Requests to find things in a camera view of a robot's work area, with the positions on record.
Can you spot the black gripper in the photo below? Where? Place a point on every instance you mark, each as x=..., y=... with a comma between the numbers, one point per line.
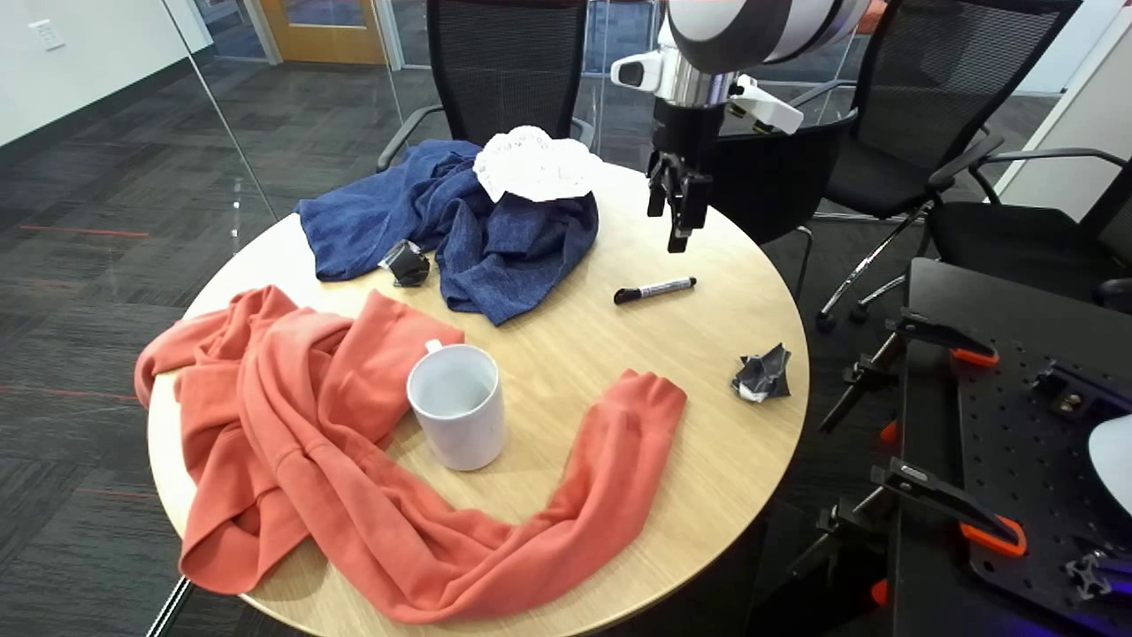
x=690, y=138

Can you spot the black and silver marker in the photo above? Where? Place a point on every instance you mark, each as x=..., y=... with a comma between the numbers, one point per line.
x=630, y=296

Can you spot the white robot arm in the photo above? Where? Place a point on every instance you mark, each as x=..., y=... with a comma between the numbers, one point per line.
x=704, y=70

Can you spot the white ceramic mug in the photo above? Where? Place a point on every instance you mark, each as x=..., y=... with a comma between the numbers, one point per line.
x=456, y=398

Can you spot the white lace doily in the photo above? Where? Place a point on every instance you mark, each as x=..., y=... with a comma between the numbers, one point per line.
x=535, y=164

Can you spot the round wooden table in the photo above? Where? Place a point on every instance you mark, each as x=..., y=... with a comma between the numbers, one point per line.
x=558, y=361

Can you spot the dark blue cloth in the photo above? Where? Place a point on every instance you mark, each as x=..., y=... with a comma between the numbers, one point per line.
x=495, y=258

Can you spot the small black crumpled object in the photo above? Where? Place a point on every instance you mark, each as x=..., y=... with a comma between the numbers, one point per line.
x=762, y=375

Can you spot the small dark round object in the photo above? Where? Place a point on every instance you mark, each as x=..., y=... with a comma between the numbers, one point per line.
x=408, y=262

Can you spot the black office chair right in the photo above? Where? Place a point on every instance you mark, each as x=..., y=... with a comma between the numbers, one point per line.
x=1050, y=240

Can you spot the black perforated mounting board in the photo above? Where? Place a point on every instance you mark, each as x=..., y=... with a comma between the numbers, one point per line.
x=1020, y=449

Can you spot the orange cloth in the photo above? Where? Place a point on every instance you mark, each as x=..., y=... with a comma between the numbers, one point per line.
x=285, y=420

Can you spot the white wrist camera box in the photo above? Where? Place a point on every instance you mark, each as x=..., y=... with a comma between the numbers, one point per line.
x=676, y=81

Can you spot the orange handled clamp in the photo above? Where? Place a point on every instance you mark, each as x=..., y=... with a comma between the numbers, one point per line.
x=909, y=486
x=874, y=370

